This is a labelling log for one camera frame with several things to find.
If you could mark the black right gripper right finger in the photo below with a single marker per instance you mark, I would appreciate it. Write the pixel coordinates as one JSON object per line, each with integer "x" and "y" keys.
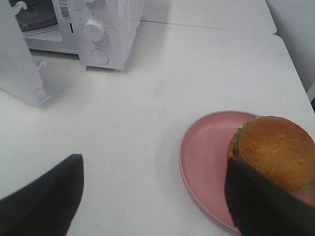
{"x": 258, "y": 207}

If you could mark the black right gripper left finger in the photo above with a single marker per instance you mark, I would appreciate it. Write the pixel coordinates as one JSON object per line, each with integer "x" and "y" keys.
{"x": 46, "y": 206}

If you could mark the burger with sesame bun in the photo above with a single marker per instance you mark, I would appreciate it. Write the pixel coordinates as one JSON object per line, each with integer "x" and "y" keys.
{"x": 278, "y": 148}

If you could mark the pink plate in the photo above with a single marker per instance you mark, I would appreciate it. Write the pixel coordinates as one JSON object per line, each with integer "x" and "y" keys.
{"x": 203, "y": 160}

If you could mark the white microwave door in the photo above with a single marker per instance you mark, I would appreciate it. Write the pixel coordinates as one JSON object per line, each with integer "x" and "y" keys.
{"x": 19, "y": 74}

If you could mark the round white door button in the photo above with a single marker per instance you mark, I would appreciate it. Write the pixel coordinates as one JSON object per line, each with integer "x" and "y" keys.
{"x": 100, "y": 56}

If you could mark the white microwave knob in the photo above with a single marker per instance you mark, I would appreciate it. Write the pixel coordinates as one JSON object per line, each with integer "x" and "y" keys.
{"x": 94, "y": 30}

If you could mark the glass microwave turntable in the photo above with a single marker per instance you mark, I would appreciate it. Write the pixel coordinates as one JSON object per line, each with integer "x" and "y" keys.
{"x": 39, "y": 15}

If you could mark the white microwave oven body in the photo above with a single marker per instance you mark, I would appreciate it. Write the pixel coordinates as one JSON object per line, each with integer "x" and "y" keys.
{"x": 121, "y": 19}

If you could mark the white warning label sticker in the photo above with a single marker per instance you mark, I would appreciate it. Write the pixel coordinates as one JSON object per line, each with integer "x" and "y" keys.
{"x": 64, "y": 9}

